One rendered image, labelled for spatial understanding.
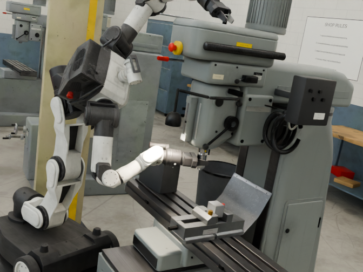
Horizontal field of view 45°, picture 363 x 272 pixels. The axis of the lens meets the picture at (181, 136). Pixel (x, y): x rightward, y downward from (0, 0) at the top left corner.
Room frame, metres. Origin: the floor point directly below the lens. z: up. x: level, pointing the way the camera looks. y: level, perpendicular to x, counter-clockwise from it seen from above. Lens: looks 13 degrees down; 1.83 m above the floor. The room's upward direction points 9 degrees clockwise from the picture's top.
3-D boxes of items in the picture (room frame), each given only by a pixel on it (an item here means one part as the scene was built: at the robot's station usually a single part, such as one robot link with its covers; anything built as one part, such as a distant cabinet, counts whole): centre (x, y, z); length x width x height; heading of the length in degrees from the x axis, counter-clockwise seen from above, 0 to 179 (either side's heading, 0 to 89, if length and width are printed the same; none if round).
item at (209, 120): (2.07, -0.12, 1.47); 0.21 x 0.19 x 0.32; 33
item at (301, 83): (1.95, -0.55, 1.62); 0.20 x 0.09 x 0.21; 123
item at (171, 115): (1.93, 0.05, 1.45); 0.07 x 0.07 x 0.06
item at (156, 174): (2.41, 0.10, 1.04); 0.22 x 0.12 x 0.20; 40
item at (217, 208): (1.92, -0.21, 1.05); 0.06 x 0.05 x 0.06; 35
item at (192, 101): (2.01, -0.02, 1.44); 0.04 x 0.04 x 0.21; 33
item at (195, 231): (1.91, -0.19, 0.99); 0.35 x 0.15 x 0.11; 125
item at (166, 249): (2.07, -0.11, 0.80); 0.50 x 0.35 x 0.12; 123
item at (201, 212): (1.89, -0.16, 1.03); 0.12 x 0.06 x 0.04; 35
